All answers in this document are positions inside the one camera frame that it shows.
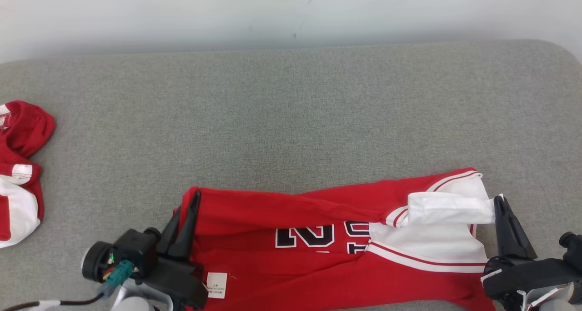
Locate red white basketball shorts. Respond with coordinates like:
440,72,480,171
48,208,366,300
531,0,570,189
0,100,56,249

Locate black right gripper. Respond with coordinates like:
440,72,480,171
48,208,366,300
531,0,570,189
481,195,578,300

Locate teal plug left cable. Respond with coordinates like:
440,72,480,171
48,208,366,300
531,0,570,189
0,261,135,311

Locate red white basketball jersey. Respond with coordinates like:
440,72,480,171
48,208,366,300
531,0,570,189
175,167,505,311

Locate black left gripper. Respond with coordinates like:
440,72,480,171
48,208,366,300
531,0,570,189
143,191,209,308

